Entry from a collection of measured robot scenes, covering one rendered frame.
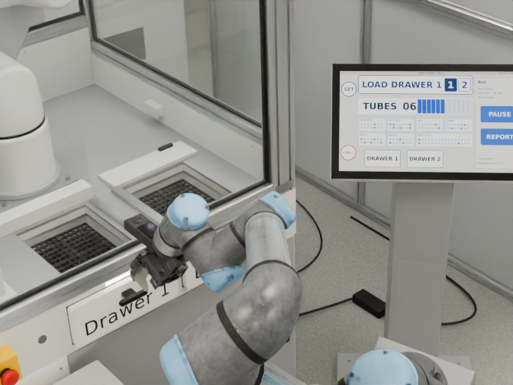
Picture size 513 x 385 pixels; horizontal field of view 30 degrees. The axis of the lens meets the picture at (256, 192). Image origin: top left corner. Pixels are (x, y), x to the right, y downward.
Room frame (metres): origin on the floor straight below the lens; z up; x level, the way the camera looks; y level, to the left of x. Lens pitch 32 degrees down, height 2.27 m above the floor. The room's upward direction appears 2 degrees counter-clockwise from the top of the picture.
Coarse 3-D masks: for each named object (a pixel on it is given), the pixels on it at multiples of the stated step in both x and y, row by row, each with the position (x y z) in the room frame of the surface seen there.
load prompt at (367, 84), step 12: (360, 84) 2.29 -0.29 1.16; (372, 84) 2.29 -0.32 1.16; (384, 84) 2.28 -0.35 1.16; (396, 84) 2.28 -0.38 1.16; (408, 84) 2.28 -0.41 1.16; (420, 84) 2.28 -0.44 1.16; (432, 84) 2.27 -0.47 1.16; (444, 84) 2.27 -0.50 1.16; (456, 84) 2.27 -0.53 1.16; (468, 84) 2.27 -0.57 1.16
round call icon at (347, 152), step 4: (340, 144) 2.19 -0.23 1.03; (344, 144) 2.19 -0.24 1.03; (348, 144) 2.19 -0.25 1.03; (352, 144) 2.19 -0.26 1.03; (356, 144) 2.19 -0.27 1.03; (340, 148) 2.18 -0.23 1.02; (344, 148) 2.18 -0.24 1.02; (348, 148) 2.18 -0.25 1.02; (352, 148) 2.18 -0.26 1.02; (356, 148) 2.18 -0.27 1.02; (340, 152) 2.18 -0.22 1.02; (344, 152) 2.18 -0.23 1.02; (348, 152) 2.18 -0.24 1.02; (352, 152) 2.17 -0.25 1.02; (356, 152) 2.17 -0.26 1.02; (340, 156) 2.17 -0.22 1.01; (344, 156) 2.17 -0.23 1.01; (348, 156) 2.17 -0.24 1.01; (352, 156) 2.17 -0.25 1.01; (356, 156) 2.17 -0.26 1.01; (352, 160) 2.16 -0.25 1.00; (356, 160) 2.16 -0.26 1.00
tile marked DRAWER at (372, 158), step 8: (368, 152) 2.17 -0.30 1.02; (376, 152) 2.17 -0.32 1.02; (384, 152) 2.17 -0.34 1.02; (392, 152) 2.17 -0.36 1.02; (400, 152) 2.16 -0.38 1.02; (368, 160) 2.16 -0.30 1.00; (376, 160) 2.16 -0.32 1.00; (384, 160) 2.15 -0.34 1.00; (392, 160) 2.15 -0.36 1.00; (400, 160) 2.15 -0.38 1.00
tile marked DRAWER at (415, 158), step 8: (408, 152) 2.16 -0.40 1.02; (416, 152) 2.16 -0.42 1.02; (424, 152) 2.16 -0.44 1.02; (432, 152) 2.16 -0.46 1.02; (440, 152) 2.16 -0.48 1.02; (408, 160) 2.15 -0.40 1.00; (416, 160) 2.15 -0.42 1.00; (424, 160) 2.15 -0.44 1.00; (432, 160) 2.14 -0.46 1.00; (440, 160) 2.14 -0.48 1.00
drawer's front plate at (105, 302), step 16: (112, 288) 1.74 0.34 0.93; (128, 288) 1.76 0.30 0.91; (160, 288) 1.82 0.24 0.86; (176, 288) 1.85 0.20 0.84; (80, 304) 1.69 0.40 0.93; (96, 304) 1.71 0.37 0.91; (112, 304) 1.73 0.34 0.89; (128, 304) 1.76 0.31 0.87; (144, 304) 1.79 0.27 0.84; (80, 320) 1.68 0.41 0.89; (96, 320) 1.70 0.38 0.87; (112, 320) 1.73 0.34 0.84; (128, 320) 1.76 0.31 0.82; (80, 336) 1.67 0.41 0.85; (96, 336) 1.70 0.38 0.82
